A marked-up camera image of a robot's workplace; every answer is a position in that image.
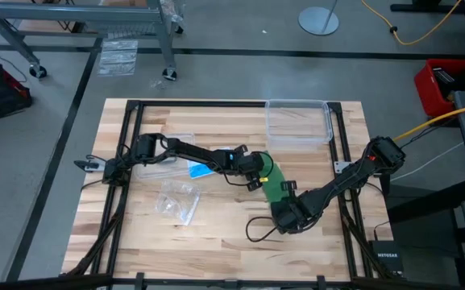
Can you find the red plastic bin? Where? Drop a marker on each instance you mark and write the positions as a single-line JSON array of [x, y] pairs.
[[427, 92]]

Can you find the green elastic bandage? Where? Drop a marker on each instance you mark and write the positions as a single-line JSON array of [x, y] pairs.
[[276, 187]]

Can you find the round grey stand base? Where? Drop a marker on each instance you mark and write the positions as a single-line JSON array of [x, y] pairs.
[[316, 22]]

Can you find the clear plastic storage bin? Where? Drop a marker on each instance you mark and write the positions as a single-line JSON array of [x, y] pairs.
[[298, 125]]

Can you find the blue white pill organizer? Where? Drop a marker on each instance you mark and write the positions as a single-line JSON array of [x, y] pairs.
[[200, 171]]

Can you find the black stand legs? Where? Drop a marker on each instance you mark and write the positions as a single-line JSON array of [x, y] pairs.
[[417, 7]]

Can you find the black network switch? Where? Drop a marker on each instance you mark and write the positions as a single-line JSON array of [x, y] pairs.
[[387, 258]]

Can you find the clear plastic sheet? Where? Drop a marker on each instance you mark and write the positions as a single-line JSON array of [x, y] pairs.
[[117, 58]]

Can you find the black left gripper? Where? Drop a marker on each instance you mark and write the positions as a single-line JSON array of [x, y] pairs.
[[244, 165]]

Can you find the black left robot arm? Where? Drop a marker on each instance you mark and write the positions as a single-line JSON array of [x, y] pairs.
[[192, 151]]

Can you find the clear plastic zip bag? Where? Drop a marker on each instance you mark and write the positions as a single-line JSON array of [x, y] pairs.
[[177, 201]]

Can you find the small clear plastic scrap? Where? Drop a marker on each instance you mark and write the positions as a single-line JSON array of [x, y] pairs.
[[158, 84]]

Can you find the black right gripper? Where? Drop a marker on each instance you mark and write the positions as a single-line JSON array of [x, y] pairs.
[[290, 213]]

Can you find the black rig crossbar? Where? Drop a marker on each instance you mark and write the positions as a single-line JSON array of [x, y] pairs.
[[175, 282]]

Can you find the black aluminium table frame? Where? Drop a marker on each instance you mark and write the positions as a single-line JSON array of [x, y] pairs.
[[200, 103]]

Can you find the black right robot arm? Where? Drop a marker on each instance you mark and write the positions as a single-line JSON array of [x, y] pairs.
[[349, 177]]

